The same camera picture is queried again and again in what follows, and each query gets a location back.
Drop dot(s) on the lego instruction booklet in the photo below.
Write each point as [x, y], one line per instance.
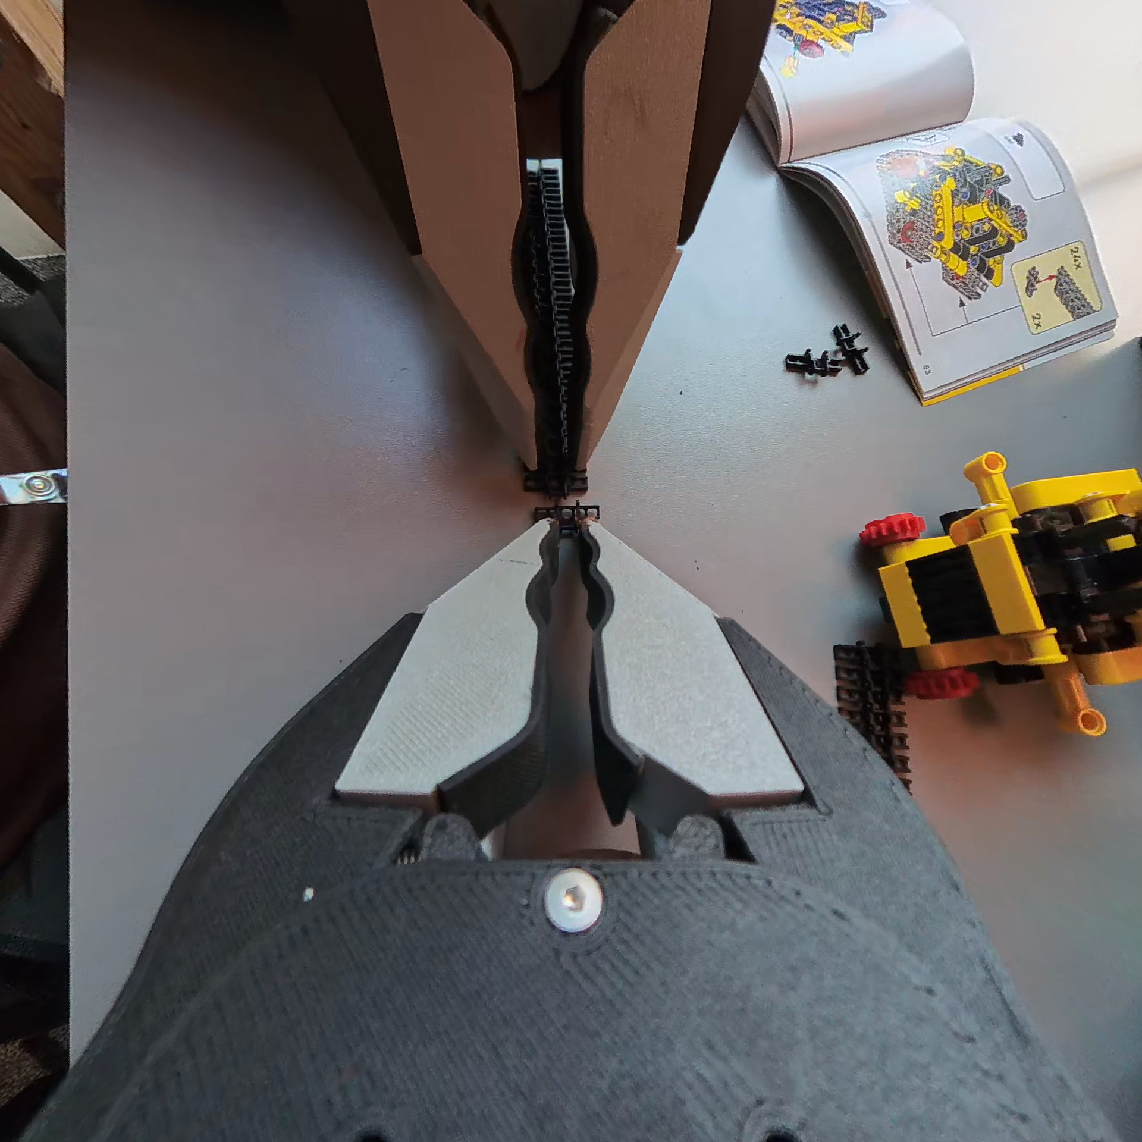
[892, 80]

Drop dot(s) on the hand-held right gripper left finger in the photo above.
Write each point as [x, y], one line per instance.
[446, 704]

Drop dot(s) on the yellow lego bulldozer model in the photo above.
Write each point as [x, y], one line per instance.
[964, 579]

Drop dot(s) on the single black track link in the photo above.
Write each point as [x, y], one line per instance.
[567, 514]

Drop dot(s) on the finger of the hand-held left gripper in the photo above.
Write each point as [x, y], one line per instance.
[641, 178]
[454, 178]

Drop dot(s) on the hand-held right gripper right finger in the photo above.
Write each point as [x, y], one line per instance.
[696, 704]

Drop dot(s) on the brown wooden cabinet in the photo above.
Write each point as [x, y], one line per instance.
[31, 115]

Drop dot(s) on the black office chair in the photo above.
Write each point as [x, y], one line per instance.
[25, 311]

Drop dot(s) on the pile of track pieces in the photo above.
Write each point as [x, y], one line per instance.
[825, 359]

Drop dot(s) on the person's torso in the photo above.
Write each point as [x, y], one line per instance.
[31, 624]

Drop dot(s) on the black lego track strip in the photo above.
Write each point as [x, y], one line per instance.
[878, 704]
[554, 311]

